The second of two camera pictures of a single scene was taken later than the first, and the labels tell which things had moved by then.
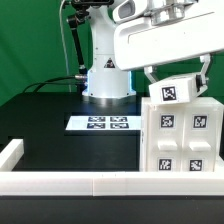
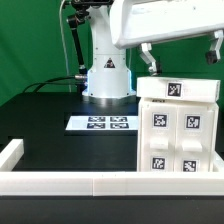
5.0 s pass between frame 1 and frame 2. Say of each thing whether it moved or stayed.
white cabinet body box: stayed
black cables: stayed
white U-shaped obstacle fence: stayed
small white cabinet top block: moved
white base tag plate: stayed
